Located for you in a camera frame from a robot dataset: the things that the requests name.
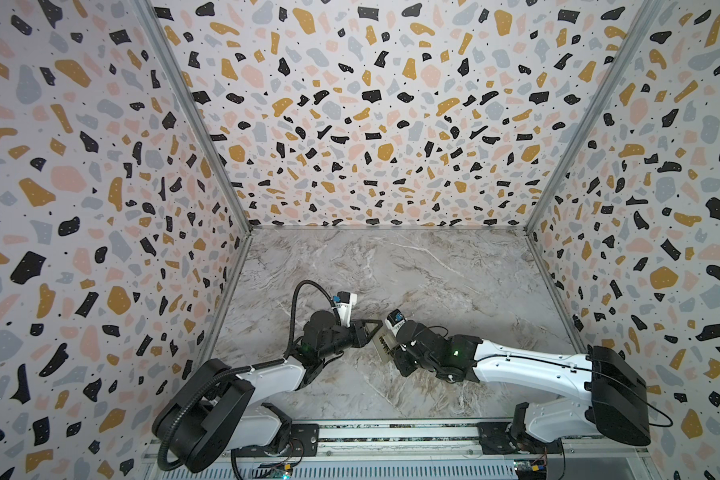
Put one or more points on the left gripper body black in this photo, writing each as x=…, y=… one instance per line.
x=339, y=340

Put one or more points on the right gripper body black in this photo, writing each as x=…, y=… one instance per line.
x=402, y=346

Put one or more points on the white remote control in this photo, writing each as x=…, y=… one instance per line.
x=384, y=344

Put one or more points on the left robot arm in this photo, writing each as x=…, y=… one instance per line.
x=224, y=408

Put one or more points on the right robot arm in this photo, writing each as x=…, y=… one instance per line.
x=598, y=393

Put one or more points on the right electronics board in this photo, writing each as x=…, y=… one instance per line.
x=535, y=469

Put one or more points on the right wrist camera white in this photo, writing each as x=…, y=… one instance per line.
x=394, y=321

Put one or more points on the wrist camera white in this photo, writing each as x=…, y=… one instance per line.
x=394, y=321
x=344, y=304

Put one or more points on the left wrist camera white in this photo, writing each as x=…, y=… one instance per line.
x=344, y=304

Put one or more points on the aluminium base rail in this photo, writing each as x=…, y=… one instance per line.
x=437, y=449

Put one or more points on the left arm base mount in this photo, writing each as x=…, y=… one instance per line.
x=297, y=441

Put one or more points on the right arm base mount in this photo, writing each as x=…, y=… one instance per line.
x=506, y=438

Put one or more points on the electronics board with wires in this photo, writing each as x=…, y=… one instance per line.
x=280, y=471

